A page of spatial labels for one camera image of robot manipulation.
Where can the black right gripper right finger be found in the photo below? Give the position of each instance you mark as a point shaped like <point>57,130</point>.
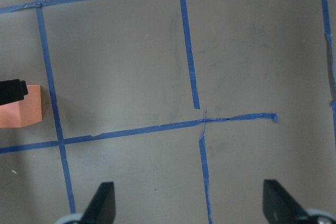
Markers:
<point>279,207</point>

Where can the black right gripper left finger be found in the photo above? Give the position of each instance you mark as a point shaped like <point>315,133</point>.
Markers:
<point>102,208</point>

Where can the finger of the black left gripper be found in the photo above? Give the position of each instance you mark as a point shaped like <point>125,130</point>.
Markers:
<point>13,91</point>

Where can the orange block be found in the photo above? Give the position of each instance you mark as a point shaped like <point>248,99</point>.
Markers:
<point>25,112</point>

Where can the brown paper mat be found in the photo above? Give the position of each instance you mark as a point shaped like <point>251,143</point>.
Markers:
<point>186,105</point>

